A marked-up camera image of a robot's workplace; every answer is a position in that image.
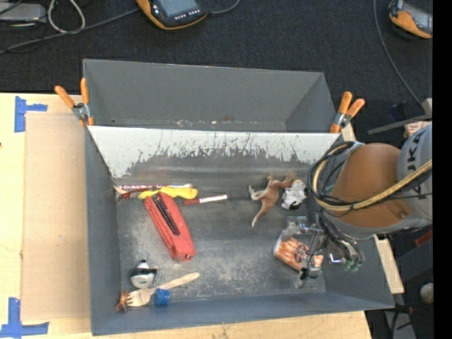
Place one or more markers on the grey metal bin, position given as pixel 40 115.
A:
pixel 226 224

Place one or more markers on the small red-brown toy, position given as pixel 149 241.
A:
pixel 125 196

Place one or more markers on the red flat plastic case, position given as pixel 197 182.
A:
pixel 171 226

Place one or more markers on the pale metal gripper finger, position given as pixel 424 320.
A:
pixel 298 226
pixel 310 273

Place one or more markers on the brown cardboard board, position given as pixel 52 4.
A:
pixel 53 217

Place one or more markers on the white and black toy animal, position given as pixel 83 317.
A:
pixel 294 193

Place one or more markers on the orange brick-patterned packet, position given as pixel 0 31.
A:
pixel 287 251

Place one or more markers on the pale wooden fork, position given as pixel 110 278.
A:
pixel 144 294

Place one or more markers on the red and white striped stick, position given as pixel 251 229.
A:
pixel 141 187

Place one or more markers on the white and black round gadget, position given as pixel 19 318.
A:
pixel 142 275

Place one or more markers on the blue bottle cap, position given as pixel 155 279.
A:
pixel 162 297

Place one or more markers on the small orange-brown toy animal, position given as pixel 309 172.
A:
pixel 121 302

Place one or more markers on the tan toy kangaroo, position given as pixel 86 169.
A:
pixel 269 195

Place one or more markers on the red and white marker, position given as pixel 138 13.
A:
pixel 208 199

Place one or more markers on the yellow banana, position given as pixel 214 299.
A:
pixel 178 192

